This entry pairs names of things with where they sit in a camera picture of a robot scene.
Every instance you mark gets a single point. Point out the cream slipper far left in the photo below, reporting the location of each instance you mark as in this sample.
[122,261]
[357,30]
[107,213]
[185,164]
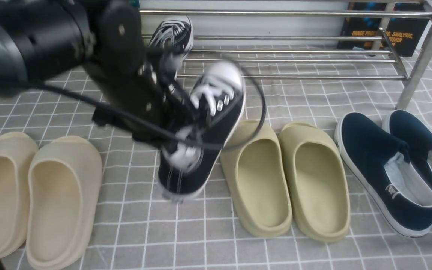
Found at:
[17,151]

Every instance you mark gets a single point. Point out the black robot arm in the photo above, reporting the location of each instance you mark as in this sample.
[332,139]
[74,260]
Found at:
[40,39]

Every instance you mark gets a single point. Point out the olive green slipper left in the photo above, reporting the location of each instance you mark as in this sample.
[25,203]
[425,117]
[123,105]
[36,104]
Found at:
[255,177]

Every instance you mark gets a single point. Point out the cream slipper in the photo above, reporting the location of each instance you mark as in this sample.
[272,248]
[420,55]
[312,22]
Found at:
[64,179]
[17,151]

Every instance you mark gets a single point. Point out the olive green slipper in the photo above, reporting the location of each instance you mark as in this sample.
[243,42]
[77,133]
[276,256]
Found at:
[255,177]
[317,182]

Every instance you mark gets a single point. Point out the navy slip-on shoe left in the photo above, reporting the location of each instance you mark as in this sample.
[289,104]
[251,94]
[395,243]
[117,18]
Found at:
[381,162]

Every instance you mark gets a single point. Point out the navy slip-on shoe right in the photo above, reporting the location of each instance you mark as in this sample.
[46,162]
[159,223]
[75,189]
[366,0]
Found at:
[405,126]

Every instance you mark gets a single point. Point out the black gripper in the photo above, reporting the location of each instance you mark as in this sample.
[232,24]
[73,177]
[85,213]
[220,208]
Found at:
[132,76]

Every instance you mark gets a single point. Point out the olive green slipper right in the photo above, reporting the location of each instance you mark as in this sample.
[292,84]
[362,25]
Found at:
[317,182]

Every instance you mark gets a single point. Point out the black book orange text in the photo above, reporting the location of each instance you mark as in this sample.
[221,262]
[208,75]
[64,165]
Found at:
[404,34]

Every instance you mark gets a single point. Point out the black canvas sneaker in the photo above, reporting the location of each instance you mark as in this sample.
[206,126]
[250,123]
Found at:
[219,97]
[174,31]

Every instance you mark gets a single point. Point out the navy slip-on shoe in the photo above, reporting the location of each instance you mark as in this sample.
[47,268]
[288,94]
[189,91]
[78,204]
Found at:
[405,126]
[381,162]

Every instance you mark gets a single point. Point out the metal shoe rack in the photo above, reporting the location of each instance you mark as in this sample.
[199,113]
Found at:
[303,35]

